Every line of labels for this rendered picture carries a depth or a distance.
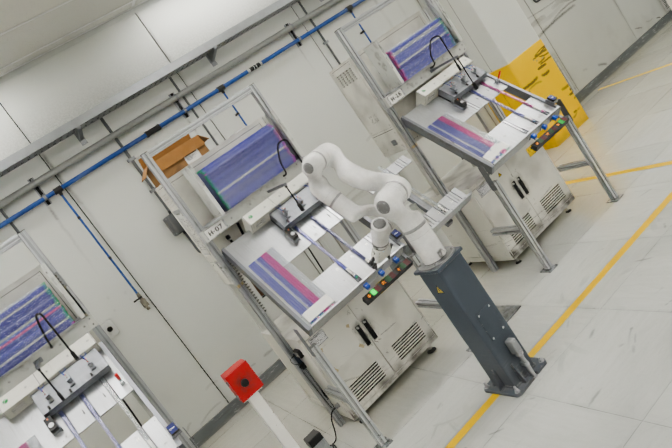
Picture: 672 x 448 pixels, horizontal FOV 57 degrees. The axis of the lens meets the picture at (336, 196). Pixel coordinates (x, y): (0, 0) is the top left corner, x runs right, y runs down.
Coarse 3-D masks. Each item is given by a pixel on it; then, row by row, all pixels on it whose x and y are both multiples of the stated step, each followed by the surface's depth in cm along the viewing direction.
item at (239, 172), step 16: (272, 128) 357; (240, 144) 351; (256, 144) 352; (272, 144) 356; (224, 160) 343; (240, 160) 347; (256, 160) 350; (272, 160) 354; (288, 160) 358; (208, 176) 338; (224, 176) 342; (240, 176) 345; (256, 176) 349; (272, 176) 353; (224, 192) 340; (240, 192) 344; (224, 208) 346
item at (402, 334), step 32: (288, 320) 377; (352, 320) 347; (384, 320) 355; (416, 320) 364; (352, 352) 345; (384, 352) 353; (416, 352) 362; (320, 384) 352; (352, 384) 343; (384, 384) 351; (352, 416) 340
